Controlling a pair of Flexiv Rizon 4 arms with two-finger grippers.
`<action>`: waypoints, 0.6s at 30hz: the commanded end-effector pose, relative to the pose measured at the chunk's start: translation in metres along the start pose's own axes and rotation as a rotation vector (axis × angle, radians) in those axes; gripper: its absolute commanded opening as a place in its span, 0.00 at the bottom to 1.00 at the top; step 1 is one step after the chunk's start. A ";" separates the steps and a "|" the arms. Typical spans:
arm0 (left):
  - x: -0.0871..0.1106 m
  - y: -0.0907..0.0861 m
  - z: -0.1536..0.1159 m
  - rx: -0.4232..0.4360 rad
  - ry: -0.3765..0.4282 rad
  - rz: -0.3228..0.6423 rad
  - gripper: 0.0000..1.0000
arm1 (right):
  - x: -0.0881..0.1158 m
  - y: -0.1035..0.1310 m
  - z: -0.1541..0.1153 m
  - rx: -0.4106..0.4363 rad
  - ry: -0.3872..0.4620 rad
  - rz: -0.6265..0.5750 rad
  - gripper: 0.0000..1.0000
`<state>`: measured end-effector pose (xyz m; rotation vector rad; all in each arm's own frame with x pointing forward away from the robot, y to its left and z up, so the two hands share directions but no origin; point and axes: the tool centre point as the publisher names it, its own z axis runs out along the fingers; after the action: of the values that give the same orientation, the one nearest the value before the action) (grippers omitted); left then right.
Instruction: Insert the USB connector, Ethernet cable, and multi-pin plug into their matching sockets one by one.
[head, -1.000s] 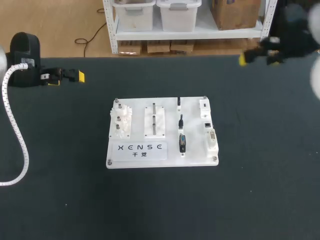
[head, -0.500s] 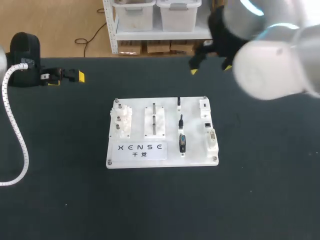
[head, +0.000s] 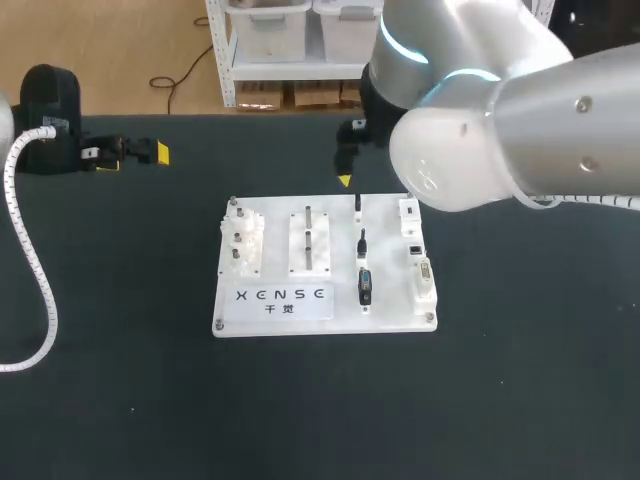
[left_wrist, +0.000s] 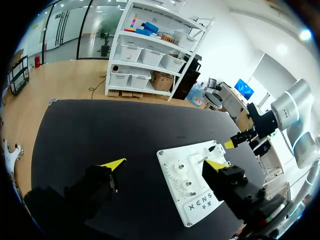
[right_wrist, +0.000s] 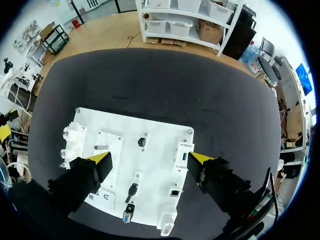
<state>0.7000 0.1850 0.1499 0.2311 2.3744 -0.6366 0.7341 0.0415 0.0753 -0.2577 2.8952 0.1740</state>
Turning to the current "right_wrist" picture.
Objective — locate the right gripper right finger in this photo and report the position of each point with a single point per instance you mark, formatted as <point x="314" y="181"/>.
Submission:
<point x="215" y="175"/>

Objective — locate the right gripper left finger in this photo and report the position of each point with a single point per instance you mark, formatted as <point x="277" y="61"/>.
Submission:
<point x="82" y="180"/>

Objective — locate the black multi-pin plug blue face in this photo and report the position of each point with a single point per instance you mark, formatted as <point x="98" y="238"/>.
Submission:
<point x="128" y="209"/>

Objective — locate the white board with sockets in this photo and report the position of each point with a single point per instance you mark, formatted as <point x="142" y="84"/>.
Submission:
<point x="152" y="170"/>

